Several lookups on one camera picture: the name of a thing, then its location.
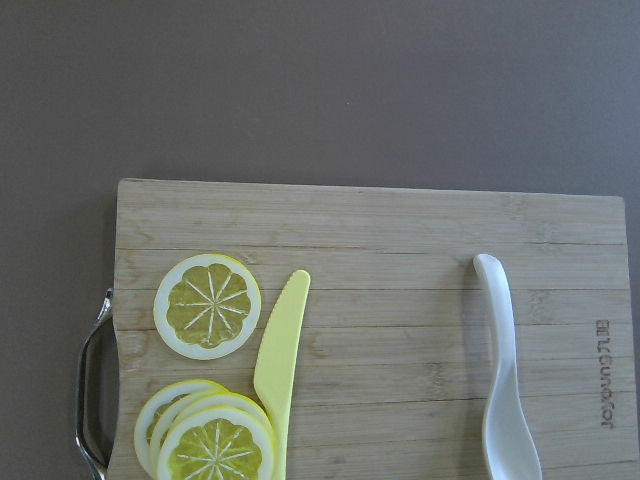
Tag white ceramic spoon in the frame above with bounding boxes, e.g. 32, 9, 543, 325
473, 254, 543, 479

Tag single lemon slice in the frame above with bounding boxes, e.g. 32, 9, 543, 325
153, 253, 262, 360

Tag yellow plastic knife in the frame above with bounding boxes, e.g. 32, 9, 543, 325
253, 270, 311, 479

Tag bamboo cutting board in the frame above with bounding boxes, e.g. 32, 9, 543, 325
108, 179, 639, 479

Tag stacked lemon slices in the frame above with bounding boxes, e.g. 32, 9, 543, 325
134, 379, 284, 479

